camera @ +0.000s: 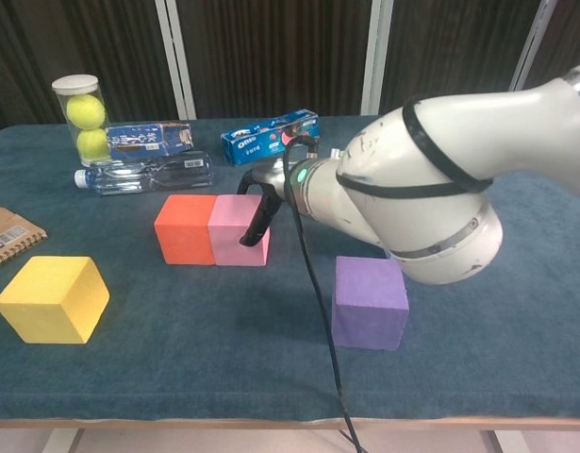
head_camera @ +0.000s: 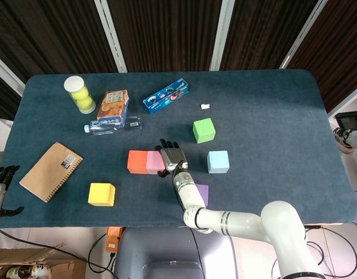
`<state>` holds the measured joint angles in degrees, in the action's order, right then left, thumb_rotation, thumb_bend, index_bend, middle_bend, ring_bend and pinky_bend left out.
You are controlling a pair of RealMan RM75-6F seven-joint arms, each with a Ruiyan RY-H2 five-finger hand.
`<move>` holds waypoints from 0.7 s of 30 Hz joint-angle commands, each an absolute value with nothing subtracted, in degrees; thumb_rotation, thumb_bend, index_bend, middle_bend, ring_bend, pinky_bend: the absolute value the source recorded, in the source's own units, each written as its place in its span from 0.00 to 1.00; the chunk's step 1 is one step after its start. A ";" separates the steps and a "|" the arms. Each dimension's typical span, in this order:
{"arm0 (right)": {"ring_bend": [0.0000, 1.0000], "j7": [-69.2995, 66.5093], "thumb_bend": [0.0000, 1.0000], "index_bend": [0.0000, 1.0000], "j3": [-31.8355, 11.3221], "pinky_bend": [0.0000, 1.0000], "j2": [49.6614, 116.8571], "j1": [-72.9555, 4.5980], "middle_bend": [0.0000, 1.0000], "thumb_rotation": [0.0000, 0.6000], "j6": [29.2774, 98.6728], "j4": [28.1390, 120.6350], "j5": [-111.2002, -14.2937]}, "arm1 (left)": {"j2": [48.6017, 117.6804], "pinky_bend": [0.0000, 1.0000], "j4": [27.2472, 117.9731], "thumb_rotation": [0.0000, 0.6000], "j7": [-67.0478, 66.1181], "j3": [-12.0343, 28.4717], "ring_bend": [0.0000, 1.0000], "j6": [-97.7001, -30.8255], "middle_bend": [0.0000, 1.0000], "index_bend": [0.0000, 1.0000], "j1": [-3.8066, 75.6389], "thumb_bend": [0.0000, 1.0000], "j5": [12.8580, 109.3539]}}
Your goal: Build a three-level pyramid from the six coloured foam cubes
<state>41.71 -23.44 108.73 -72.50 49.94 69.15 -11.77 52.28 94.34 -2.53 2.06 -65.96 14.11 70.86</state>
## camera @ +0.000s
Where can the purple foam cube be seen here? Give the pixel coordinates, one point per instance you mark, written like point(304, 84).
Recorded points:
point(369, 302)

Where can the white partition post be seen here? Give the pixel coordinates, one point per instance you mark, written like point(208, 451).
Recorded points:
point(530, 42)
point(176, 61)
point(376, 56)

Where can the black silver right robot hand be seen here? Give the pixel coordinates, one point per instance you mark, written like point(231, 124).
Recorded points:
point(270, 181)

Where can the brown spiral notebook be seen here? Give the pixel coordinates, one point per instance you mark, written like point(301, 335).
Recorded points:
point(2, 240)

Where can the blue orange snack box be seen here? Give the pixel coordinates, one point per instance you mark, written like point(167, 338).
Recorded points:
point(148, 139)

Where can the blue Oreo cookie box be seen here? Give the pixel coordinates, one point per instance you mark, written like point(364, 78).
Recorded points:
point(252, 144)

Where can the pink foam cube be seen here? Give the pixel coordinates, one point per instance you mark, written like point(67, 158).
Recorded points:
point(228, 236)

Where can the clear tennis ball tube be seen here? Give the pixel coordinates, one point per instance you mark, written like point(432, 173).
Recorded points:
point(75, 85)

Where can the clear plastic water bottle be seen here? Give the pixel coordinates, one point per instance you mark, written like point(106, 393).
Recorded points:
point(167, 177)

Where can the yellow tennis ball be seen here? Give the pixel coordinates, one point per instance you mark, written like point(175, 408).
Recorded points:
point(86, 112)
point(92, 141)

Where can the yellow foam cube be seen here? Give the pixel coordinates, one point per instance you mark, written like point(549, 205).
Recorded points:
point(58, 292)

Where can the orange foam cube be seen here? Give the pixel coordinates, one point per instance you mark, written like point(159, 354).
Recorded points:
point(186, 231)

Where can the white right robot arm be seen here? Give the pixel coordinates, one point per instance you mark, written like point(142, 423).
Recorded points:
point(412, 156)

